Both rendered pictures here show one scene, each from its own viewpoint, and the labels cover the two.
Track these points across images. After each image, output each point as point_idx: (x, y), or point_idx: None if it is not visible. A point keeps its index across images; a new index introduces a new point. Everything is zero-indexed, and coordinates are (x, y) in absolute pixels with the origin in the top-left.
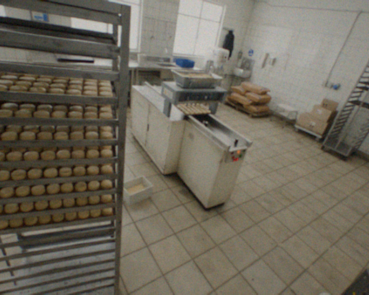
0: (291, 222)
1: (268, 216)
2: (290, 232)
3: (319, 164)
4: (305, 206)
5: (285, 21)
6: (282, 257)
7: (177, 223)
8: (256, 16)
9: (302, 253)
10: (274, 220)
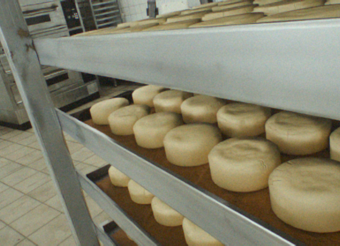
0: (40, 217)
1: (29, 241)
2: (59, 216)
3: None
4: (6, 207)
5: None
6: (104, 219)
7: None
8: None
9: (93, 204)
10: (39, 233)
